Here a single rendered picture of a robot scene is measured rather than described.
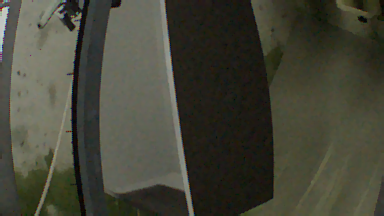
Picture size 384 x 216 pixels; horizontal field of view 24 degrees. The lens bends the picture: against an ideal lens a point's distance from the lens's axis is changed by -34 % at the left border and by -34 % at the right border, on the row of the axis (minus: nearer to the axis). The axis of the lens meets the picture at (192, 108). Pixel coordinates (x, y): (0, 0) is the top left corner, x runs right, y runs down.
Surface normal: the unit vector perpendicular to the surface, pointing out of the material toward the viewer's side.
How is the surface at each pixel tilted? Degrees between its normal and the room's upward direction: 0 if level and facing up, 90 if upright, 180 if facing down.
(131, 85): 90
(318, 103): 57
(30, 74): 90
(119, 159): 90
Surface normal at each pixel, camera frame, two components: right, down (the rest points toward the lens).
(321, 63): -0.68, -0.47
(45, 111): 0.55, 0.17
